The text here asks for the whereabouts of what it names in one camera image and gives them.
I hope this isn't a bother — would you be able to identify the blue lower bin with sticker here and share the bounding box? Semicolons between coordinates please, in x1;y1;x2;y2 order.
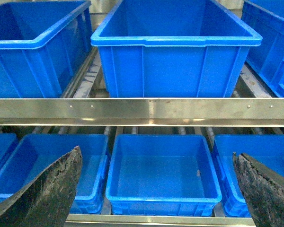
106;134;222;217

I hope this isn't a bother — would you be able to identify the blue ribbed bin upper right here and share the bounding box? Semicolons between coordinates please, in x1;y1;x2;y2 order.
241;0;284;98

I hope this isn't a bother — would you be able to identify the upper steel shelf rail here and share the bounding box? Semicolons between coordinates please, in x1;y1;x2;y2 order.
0;98;284;127

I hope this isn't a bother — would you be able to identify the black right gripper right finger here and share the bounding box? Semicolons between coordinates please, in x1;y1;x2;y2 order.
232;152;284;227

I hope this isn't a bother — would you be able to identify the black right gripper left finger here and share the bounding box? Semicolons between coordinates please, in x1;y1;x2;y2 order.
0;146;83;227

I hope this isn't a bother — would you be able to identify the lower steel shelf rail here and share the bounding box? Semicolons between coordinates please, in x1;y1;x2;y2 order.
64;214;255;227

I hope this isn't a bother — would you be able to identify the blue bin with buttons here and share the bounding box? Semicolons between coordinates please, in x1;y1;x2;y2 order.
0;0;92;98

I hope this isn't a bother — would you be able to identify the blue lower bin far left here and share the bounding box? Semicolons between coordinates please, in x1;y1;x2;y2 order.
0;133;19;202

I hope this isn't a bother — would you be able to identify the steel shelf rail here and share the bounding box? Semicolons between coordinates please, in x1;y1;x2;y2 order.
64;214;255;227
0;98;284;127

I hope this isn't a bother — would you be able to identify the empty blue upper bin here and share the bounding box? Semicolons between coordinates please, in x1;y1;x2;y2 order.
91;0;262;98

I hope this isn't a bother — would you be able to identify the blue lower bin with parts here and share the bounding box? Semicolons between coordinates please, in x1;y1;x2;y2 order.
211;135;284;218

